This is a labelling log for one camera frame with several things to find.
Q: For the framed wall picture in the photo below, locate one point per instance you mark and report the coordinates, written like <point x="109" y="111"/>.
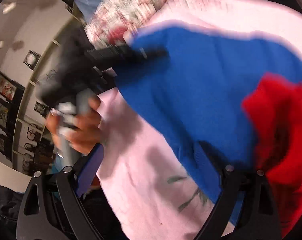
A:
<point x="3" y="113"/>
<point x="1" y="142"/>
<point x="6" y="86"/>

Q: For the pink floral bed sheet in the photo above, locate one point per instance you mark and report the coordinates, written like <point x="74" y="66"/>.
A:
<point x="141" y="180"/>

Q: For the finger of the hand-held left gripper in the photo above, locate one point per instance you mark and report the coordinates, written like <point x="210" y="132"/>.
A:
<point x="116" y="53"/>

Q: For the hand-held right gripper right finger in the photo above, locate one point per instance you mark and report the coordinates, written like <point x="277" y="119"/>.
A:
<point x="212" y="177"/>

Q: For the red floral pillow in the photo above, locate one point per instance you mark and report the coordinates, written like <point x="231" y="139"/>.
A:
<point x="136" y="7"/>

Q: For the red and blue pants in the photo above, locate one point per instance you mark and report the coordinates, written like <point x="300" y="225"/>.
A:
<point x="203" y="92"/>

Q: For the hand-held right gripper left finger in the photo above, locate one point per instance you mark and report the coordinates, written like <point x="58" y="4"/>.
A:
<point x="91" y="170"/>

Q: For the person's left hand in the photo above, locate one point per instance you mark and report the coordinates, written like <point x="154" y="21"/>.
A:
<point x="87" y="135"/>

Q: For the dark cloth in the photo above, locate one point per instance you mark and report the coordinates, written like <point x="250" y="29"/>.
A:
<point x="3" y="210"/>

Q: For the small square wall frame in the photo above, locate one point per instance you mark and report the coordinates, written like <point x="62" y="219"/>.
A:
<point x="31" y="59"/>
<point x="42" y="108"/>

